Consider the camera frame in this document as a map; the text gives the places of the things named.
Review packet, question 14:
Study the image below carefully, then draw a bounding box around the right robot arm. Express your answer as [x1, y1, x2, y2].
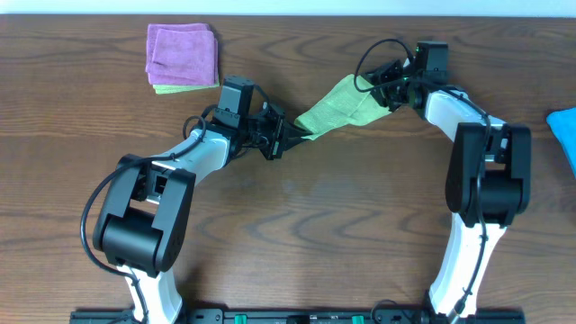
[363, 58, 531, 323]

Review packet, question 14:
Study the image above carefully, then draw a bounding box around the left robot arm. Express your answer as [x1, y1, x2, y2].
[80, 103, 312, 323]

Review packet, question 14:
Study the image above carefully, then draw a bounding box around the folded green cloth under purple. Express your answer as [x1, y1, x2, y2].
[152, 82, 220, 95]

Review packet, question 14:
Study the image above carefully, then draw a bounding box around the blue cloth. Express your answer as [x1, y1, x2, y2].
[546, 107, 576, 174]

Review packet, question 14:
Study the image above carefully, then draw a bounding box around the right black cable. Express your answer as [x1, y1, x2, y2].
[354, 38, 491, 324]

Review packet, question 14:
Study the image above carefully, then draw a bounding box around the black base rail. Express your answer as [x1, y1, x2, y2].
[68, 308, 526, 324]

